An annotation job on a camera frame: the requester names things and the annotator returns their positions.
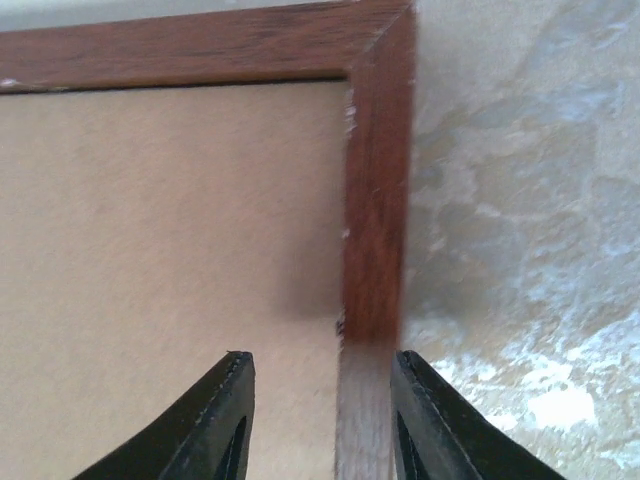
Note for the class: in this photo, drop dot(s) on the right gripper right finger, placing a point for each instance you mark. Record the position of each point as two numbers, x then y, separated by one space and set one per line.
440 435

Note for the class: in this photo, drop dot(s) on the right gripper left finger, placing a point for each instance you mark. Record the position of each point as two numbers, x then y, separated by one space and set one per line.
205 434

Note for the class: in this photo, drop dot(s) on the brown wooden picture frame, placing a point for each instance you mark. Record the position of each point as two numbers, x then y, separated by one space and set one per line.
371 44

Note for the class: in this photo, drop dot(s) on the brown fibreboard backing panel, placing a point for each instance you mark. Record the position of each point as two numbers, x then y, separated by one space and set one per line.
144 234

